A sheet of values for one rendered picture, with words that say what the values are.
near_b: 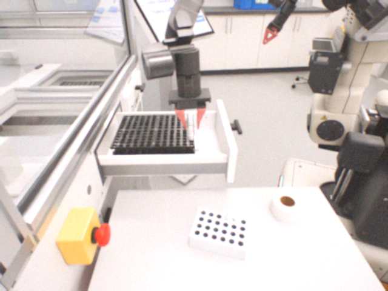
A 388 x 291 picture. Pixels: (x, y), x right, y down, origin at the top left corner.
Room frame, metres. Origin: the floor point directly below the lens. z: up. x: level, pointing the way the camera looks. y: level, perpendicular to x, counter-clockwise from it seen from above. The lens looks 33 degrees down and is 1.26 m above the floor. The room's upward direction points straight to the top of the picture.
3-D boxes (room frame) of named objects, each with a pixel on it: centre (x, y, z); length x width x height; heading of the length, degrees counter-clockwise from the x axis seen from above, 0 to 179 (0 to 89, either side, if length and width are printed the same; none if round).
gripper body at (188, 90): (0.56, 0.00, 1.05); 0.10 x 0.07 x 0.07; 91
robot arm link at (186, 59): (0.56, 0.01, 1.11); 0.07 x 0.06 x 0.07; 110
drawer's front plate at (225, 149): (0.61, -0.10, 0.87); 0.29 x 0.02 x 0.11; 1
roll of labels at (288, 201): (0.42, -0.24, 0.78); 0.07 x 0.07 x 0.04
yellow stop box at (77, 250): (0.27, 0.20, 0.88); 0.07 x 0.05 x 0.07; 1
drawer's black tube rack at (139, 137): (0.61, 0.10, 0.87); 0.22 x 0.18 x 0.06; 91
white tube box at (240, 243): (0.35, -0.07, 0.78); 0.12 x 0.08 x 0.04; 74
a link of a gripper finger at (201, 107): (0.56, 0.00, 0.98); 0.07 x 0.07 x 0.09; 1
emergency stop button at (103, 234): (0.27, 0.16, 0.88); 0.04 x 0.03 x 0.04; 1
